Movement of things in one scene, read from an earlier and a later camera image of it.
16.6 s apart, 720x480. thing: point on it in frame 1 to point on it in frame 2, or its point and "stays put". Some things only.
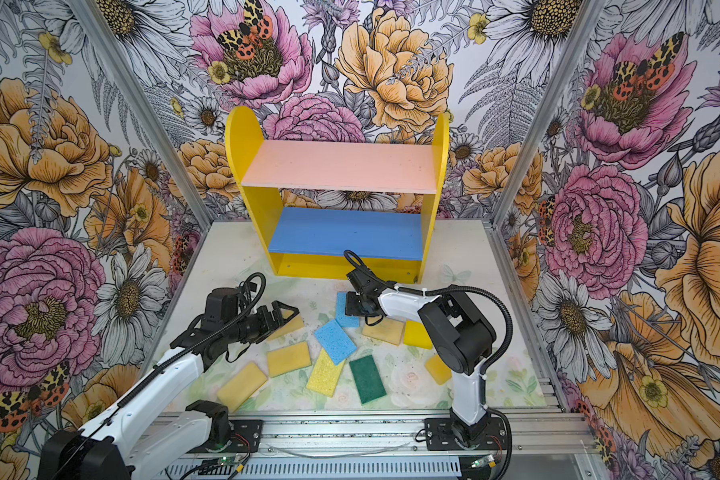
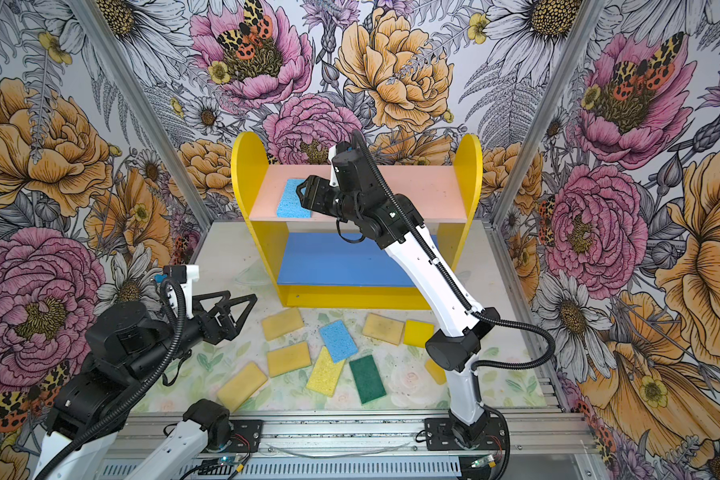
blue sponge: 335,341 stays put
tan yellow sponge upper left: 293,324 stays put
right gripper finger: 353,305 to 318,194
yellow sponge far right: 438,370 stays put
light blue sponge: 345,321 to 290,205
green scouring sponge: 366,378 stays put
